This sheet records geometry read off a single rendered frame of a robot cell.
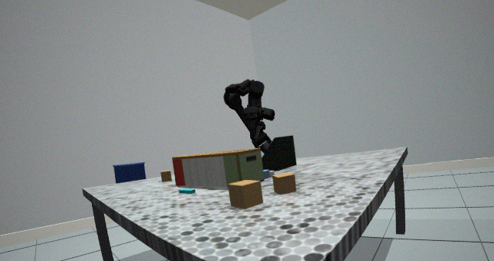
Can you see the brown cardboard box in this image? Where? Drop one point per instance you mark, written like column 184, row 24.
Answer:
column 245, row 194

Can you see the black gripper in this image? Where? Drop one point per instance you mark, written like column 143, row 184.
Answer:
column 253, row 119

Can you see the small teal flat block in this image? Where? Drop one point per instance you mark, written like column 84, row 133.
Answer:
column 187, row 191

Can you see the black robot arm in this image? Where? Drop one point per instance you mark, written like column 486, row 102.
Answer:
column 255, row 90

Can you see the small tan cardboard box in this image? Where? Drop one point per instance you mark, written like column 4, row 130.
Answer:
column 284, row 183

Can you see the small tan cube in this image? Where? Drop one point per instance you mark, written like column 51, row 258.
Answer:
column 166, row 176

